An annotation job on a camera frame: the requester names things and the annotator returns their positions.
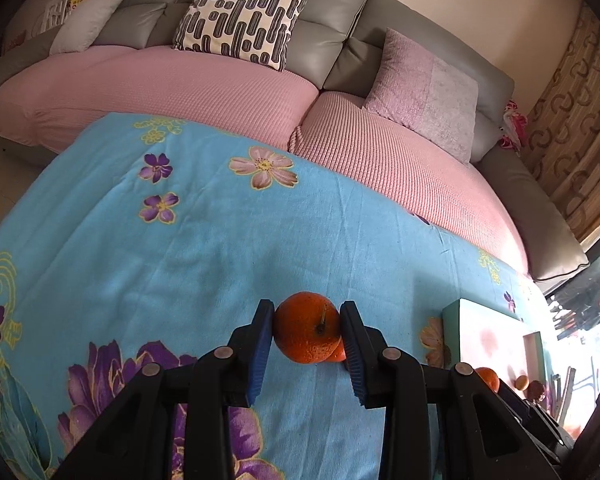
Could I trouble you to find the brown patterned curtain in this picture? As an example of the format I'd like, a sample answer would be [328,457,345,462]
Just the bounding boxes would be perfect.
[522,4,600,242]

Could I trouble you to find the grey leather sofa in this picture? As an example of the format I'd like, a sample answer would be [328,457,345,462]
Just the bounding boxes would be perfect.
[0,0,588,283]

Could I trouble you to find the purple grey pillow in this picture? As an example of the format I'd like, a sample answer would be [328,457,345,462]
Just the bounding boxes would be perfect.
[364,29,479,164]

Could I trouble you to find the pink red clothes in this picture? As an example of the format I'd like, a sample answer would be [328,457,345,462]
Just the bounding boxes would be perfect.
[498,100,528,153]

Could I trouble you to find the light grey pillow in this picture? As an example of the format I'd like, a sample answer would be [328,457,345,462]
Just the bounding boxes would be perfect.
[50,0,123,55]

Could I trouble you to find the dark red date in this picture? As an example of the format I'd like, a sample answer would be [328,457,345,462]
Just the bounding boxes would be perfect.
[524,380,546,403]

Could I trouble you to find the small orange back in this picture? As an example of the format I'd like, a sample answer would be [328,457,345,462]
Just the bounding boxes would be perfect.
[476,367,501,393]

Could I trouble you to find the teal shallow tray box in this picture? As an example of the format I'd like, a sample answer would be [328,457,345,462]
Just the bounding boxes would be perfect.
[441,299,552,408]

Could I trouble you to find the black white patterned pillow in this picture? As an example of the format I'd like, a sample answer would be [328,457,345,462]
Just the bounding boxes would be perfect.
[172,0,309,72]

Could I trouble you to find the blue floral tablecloth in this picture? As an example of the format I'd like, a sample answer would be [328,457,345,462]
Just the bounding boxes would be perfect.
[0,114,548,479]

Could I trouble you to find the pink sofa cover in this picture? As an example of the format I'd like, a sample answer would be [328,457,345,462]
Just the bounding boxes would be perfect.
[0,46,530,272]

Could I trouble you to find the brown longan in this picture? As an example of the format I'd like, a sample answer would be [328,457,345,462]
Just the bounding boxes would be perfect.
[514,375,530,391]

